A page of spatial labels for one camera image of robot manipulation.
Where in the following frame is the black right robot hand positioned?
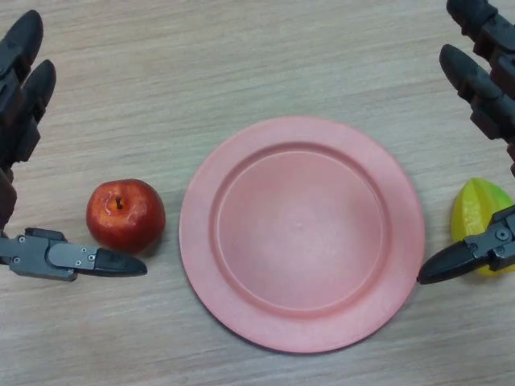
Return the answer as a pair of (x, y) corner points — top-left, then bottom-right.
(416, 0), (515, 285)

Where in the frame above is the red apple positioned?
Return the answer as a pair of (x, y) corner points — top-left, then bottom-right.
(85, 179), (167, 256)

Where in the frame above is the yellow green starfruit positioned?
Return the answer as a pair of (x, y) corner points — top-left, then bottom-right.
(451, 177), (515, 278)

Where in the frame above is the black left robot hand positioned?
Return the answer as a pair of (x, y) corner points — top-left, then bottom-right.
(0, 9), (148, 282)

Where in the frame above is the pink plastic plate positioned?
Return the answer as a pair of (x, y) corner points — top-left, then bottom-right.
(179, 116), (426, 355)

